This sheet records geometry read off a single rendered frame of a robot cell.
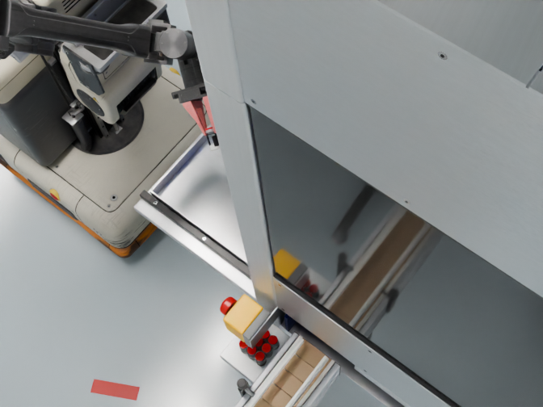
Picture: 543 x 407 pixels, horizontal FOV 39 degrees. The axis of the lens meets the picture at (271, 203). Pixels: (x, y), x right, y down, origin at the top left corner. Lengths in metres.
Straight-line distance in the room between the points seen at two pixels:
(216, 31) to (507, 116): 0.33
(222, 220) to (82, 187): 0.91
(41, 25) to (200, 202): 0.65
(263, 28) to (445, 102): 0.20
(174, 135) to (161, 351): 0.74
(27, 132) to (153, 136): 0.44
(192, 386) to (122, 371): 0.25
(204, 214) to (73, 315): 1.05
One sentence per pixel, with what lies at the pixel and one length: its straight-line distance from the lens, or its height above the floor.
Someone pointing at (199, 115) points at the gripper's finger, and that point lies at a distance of 1.60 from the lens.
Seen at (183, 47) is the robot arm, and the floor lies 1.37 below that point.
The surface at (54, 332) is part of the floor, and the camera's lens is 2.80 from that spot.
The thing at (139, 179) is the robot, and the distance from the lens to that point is 2.62.
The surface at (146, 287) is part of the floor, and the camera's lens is 2.76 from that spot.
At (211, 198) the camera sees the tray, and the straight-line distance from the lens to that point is 1.87.
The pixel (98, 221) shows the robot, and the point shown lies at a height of 0.27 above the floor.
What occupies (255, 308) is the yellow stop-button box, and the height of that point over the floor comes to 1.03.
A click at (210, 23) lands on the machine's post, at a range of 0.80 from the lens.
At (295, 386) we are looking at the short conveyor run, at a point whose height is 0.93.
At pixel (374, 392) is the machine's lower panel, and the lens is 1.71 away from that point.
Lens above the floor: 2.56
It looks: 65 degrees down
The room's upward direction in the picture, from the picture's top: 8 degrees counter-clockwise
